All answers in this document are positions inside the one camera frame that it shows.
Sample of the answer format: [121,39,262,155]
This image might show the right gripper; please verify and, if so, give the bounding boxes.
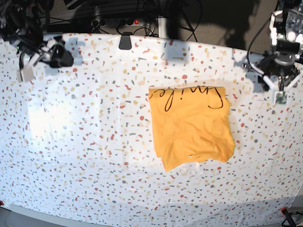
[28,40,74,68]

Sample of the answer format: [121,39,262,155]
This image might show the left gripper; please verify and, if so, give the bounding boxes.
[257,55,300,91]

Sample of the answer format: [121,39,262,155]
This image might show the yellow T-shirt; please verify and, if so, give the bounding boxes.
[149,86,235,171]

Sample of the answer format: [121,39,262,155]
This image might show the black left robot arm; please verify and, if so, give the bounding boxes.
[257,0,303,91]

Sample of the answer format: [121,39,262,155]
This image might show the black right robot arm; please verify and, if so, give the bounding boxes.
[0,0,74,70]

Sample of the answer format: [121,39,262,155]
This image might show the black table clamp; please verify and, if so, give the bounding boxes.
[119,32,132,50]

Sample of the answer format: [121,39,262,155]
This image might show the white power strip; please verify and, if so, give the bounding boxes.
[91,18,144,27]

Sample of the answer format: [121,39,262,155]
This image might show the white terrazzo pattern tablecloth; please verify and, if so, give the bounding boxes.
[0,34,303,227]

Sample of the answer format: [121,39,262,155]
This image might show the red black clamp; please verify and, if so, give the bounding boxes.
[281,207,296,227]

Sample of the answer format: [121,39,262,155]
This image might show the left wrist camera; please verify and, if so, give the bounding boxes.
[274,91,288,105]

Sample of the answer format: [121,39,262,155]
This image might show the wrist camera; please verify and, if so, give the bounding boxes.
[274,91,288,105]
[17,68,35,83]

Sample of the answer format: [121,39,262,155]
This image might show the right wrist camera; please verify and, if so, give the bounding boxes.
[17,68,35,83]

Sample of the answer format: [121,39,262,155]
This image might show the aluminium frame post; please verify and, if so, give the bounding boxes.
[158,17,169,39]

